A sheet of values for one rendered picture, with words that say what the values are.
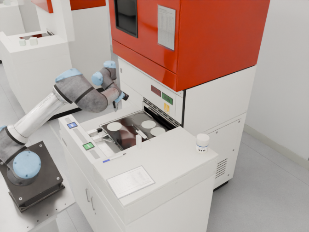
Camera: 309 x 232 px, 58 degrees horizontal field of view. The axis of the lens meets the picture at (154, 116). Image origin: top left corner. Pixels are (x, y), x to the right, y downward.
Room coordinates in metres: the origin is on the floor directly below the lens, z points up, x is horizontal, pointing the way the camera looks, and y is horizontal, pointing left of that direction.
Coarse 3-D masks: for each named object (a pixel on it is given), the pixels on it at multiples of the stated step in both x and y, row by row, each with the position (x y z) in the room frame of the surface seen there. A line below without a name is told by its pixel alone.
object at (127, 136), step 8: (144, 112) 1.75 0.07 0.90; (120, 120) 1.64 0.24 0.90; (128, 120) 1.64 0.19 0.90; (136, 120) 1.64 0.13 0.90; (144, 120) 1.64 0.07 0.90; (152, 120) 1.64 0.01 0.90; (104, 128) 1.54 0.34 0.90; (120, 128) 1.54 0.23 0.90; (128, 128) 1.54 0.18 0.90; (144, 128) 1.54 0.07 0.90; (112, 136) 1.45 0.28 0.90; (120, 136) 1.45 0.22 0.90; (128, 136) 1.45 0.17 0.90; (152, 136) 1.45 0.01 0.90; (120, 144) 1.37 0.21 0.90; (128, 144) 1.37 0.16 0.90
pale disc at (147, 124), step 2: (142, 122) 1.61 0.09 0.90; (144, 122) 1.61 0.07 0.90; (146, 122) 1.61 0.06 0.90; (148, 122) 1.61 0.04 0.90; (150, 122) 1.61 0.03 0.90; (152, 122) 1.61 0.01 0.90; (154, 122) 1.61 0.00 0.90; (142, 124) 1.59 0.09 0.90; (144, 124) 1.59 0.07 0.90; (146, 124) 1.59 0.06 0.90; (148, 124) 1.59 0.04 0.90; (150, 124) 1.59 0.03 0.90; (152, 124) 1.59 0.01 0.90; (154, 124) 1.59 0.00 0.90; (142, 126) 1.57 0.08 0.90; (144, 126) 1.57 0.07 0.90; (146, 126) 1.57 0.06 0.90; (148, 126) 1.57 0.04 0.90; (150, 126) 1.57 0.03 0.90; (152, 126) 1.57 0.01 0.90; (154, 126) 1.57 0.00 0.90
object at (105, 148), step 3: (96, 135) 1.49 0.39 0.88; (99, 141) 1.43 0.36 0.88; (102, 141) 1.43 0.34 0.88; (99, 144) 1.40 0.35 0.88; (102, 144) 1.40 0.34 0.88; (105, 144) 1.40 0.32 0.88; (99, 147) 1.36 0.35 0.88; (102, 147) 1.36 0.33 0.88; (105, 147) 1.36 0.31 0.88; (108, 147) 1.36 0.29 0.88; (102, 150) 1.34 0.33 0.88; (105, 150) 1.34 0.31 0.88; (108, 150) 1.34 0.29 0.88; (111, 150) 1.34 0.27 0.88; (105, 153) 1.31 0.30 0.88; (108, 153) 1.31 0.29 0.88; (111, 153) 1.31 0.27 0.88; (114, 153) 1.31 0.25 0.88; (108, 156) 1.28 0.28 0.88
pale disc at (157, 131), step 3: (153, 129) 1.53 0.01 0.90; (156, 129) 1.53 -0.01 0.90; (159, 129) 1.53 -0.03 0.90; (162, 129) 1.53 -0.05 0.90; (150, 132) 1.50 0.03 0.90; (153, 132) 1.50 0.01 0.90; (156, 132) 1.50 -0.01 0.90; (159, 132) 1.50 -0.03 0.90; (162, 132) 1.50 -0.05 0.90; (156, 135) 1.46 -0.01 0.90
